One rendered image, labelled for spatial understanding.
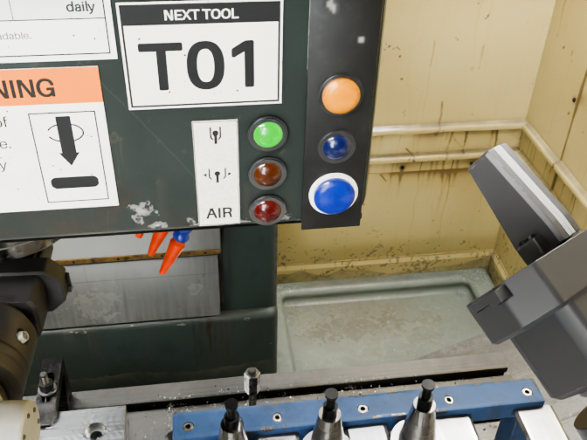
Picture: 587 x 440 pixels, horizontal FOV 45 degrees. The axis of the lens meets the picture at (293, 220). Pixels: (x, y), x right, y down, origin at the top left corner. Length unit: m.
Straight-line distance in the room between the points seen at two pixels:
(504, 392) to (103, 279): 0.79
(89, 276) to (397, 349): 0.84
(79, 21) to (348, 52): 0.16
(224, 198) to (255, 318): 1.03
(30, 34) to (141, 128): 0.09
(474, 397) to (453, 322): 1.03
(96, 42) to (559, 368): 0.31
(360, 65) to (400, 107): 1.25
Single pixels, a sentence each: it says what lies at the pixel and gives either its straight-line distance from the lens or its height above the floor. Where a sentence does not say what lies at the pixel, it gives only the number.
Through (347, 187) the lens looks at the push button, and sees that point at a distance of 0.51.
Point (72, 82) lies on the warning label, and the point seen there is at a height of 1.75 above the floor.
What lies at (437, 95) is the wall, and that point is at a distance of 1.73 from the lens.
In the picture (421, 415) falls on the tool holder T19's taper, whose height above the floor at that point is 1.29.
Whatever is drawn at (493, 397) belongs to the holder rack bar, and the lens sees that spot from 0.97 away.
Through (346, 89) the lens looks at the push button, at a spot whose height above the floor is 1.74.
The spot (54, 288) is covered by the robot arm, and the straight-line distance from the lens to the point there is 0.76.
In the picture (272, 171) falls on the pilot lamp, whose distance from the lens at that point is 0.49.
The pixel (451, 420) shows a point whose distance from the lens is 0.95.
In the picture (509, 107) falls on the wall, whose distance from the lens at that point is 1.82.
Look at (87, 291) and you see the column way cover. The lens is 1.44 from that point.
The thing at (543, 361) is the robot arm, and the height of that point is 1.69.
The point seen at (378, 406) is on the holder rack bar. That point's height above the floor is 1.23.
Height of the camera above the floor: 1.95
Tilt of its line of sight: 37 degrees down
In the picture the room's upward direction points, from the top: 2 degrees clockwise
